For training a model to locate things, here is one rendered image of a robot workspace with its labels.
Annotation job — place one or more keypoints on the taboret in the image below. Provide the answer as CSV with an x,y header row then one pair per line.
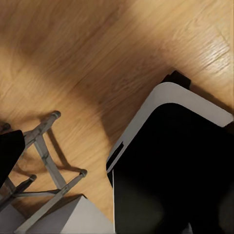
x,y
35,137

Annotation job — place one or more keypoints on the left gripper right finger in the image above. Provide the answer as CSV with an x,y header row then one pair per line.
x,y
226,145

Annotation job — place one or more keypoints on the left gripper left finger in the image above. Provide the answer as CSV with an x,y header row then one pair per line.
x,y
11,146

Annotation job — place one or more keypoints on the desk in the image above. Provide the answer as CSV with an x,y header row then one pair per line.
x,y
80,216

